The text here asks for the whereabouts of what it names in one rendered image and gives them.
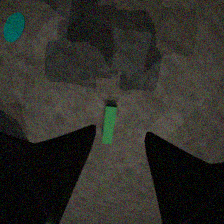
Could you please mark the cyan circle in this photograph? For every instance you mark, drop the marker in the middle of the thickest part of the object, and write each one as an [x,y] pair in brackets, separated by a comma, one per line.
[14,27]

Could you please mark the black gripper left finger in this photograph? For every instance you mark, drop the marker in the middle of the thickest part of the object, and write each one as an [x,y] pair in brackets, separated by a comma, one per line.
[51,168]

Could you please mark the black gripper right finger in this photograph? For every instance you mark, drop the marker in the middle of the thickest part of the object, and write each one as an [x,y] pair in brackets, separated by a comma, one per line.
[184,184]

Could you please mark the green rectangular post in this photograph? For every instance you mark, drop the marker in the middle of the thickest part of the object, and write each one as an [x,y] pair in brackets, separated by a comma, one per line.
[109,123]

